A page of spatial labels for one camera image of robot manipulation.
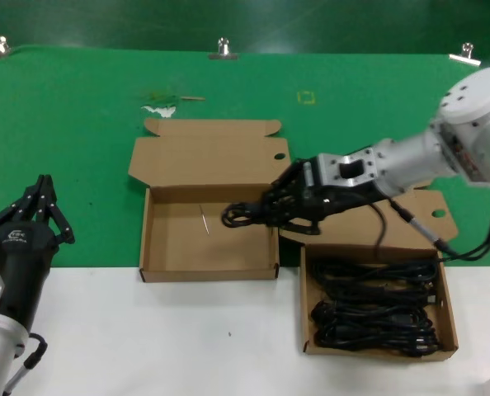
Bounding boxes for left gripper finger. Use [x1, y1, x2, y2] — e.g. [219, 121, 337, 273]
[0, 174, 48, 233]
[34, 174, 76, 245]

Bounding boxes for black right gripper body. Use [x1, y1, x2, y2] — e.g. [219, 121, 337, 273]
[297, 184, 391, 220]

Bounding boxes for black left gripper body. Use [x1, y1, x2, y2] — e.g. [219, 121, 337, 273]
[0, 219, 61, 332]

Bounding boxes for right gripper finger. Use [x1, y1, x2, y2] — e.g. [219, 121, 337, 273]
[263, 158, 318, 206]
[263, 205, 324, 236]

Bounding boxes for black cable bundle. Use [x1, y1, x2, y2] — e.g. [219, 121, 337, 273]
[310, 299, 441, 358]
[310, 256, 443, 309]
[220, 200, 271, 229]

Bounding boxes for brown cardboard mailer box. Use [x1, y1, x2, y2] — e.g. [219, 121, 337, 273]
[278, 181, 461, 361]
[127, 118, 292, 285]

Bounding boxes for green table cloth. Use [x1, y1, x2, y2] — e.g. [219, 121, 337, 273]
[0, 44, 490, 270]

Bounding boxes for thin metal rod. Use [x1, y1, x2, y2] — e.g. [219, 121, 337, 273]
[197, 202, 210, 236]

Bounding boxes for white paper scrap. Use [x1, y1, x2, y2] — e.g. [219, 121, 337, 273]
[140, 105, 177, 119]

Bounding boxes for green shredded scraps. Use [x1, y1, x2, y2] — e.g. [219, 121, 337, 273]
[139, 88, 179, 105]

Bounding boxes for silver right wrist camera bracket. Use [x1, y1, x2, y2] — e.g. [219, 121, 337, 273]
[302, 147, 380, 191]

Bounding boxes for right arm cable with connector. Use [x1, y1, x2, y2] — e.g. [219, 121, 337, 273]
[370, 197, 490, 263]

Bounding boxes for arm cable with connector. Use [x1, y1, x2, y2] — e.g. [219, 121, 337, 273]
[370, 197, 490, 263]
[3, 332, 49, 396]

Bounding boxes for left arm cable with connector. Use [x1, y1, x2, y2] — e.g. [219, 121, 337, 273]
[3, 332, 49, 396]

